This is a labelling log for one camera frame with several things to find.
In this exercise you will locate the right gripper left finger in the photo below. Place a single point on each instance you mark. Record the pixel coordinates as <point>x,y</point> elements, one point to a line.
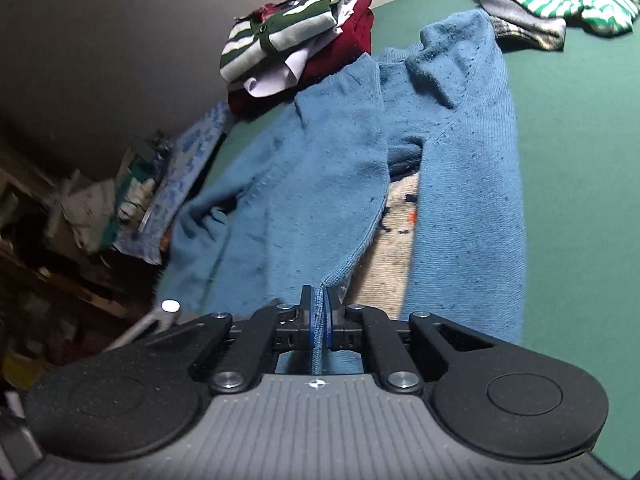
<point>255,344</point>

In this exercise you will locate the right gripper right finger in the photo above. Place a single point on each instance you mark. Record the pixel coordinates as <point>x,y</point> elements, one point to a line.
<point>369,332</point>

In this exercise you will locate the blue knit sweater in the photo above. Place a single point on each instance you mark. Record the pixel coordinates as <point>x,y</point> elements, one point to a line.
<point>300,205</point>

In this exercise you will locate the white work gloves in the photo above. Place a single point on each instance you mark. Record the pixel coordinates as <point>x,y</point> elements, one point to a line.
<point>136,200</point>

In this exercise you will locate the blue patterned white cloth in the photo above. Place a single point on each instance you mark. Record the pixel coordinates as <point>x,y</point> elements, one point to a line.
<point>190,153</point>

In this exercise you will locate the white printed cloth bag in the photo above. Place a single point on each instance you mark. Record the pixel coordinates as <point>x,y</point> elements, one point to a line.
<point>86,211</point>

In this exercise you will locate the white folded garment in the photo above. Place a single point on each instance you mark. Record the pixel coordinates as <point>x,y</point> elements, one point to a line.
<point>281,75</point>

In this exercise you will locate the dark red folded garment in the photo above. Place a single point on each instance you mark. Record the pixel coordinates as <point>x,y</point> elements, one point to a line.
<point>345,49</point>

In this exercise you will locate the green white striped polo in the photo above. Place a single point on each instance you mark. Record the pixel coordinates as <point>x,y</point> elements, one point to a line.
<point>250,45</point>

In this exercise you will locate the grey garment under striped shirt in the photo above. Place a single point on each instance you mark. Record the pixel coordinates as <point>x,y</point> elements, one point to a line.
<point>512,22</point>

